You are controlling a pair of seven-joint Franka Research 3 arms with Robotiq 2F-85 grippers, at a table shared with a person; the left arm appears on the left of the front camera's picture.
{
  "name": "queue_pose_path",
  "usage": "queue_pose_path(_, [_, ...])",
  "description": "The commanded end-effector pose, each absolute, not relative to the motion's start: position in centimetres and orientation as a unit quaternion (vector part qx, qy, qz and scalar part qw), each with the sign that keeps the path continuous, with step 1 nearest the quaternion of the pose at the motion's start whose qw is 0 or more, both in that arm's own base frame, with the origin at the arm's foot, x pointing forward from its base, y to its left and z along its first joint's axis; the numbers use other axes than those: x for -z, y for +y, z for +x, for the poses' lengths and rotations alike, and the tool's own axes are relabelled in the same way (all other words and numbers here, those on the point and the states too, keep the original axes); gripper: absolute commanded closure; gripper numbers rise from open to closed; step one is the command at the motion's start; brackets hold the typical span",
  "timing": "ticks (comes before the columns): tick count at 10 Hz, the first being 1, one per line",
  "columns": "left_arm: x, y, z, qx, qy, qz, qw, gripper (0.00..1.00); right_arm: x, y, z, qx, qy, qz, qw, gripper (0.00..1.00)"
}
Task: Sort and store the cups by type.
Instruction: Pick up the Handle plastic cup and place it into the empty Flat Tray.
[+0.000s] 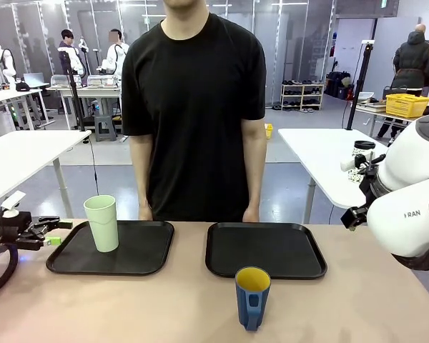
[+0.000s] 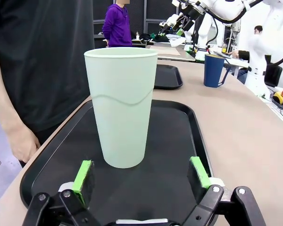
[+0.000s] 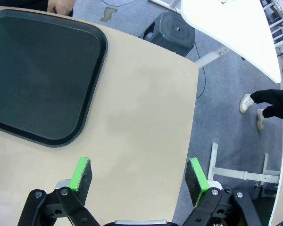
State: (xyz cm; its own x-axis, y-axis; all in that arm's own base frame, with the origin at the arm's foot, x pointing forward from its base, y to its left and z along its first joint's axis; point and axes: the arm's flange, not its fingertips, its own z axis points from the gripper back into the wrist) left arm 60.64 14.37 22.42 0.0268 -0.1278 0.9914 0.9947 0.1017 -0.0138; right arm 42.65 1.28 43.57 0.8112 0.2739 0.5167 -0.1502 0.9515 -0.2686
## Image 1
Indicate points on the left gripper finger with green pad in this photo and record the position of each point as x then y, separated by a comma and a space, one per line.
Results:
53, 223
35, 241

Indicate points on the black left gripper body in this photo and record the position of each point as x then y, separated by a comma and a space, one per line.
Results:
14, 227

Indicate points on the pale green plastic cup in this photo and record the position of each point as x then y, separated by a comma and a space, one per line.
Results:
102, 225

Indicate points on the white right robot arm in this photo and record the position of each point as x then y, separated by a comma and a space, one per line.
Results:
411, 221

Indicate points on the person's right forearm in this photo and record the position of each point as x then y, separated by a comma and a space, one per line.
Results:
143, 182

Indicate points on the person's left forearm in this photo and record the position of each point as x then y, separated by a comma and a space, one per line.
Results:
254, 182

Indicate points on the black block on right arm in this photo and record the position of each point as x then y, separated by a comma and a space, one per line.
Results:
354, 217

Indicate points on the person's right hand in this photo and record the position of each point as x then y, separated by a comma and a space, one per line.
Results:
145, 213

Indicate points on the person's left hand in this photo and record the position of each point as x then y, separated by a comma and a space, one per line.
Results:
251, 215

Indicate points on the plain white table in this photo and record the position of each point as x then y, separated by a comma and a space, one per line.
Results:
25, 157

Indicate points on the black plastic tray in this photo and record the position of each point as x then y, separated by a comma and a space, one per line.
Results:
139, 250
264, 246

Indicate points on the grey step stool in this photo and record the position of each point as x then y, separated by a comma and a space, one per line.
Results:
105, 128

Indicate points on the grey laptop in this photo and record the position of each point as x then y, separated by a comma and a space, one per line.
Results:
35, 80

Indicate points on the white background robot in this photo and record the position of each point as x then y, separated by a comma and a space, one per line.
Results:
5, 64

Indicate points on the bystander with dark hair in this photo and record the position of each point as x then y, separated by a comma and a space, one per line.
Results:
69, 50

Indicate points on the bystander with blurred face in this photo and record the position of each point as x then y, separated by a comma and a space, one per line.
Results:
115, 53

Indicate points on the person's torso black t-shirt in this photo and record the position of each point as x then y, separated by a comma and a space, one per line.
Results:
193, 107

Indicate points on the blue mug yellow inside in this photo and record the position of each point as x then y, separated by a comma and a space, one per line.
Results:
252, 300

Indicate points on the white table with speckled cup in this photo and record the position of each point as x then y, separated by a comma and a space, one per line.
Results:
318, 160

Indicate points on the wooden shoe rack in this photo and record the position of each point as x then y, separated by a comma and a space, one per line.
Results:
302, 96

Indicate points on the pile of black bags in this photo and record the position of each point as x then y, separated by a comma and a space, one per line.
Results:
337, 85

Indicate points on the speckled white cup black lid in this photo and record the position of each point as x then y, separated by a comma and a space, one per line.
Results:
361, 148

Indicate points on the black tripod pole white top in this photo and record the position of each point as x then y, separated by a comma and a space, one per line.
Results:
359, 85

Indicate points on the yellow plastic basket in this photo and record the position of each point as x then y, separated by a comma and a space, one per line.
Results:
407, 105

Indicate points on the bystander in black puffer jacket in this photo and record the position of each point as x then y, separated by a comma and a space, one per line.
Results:
413, 64

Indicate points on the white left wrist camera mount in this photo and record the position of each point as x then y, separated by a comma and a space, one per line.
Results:
12, 201

